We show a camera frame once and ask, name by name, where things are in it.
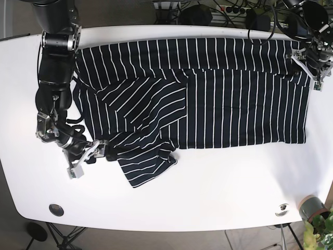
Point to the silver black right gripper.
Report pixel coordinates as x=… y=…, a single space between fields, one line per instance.
x=70 y=138

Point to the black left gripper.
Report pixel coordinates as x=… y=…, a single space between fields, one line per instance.
x=315 y=59

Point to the navy white striped T-shirt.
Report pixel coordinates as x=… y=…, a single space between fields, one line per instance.
x=150 y=98

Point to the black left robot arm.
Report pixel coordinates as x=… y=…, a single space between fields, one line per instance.
x=306 y=22

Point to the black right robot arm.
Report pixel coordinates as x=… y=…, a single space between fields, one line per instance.
x=55 y=67

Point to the black table grommet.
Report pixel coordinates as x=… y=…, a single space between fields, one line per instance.
x=56 y=210

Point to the black tripod stand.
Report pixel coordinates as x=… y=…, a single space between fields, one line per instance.
x=38 y=233

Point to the silver table grommet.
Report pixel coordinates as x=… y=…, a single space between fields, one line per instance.
x=282 y=210

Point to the potted green plant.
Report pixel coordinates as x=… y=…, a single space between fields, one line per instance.
x=318 y=223

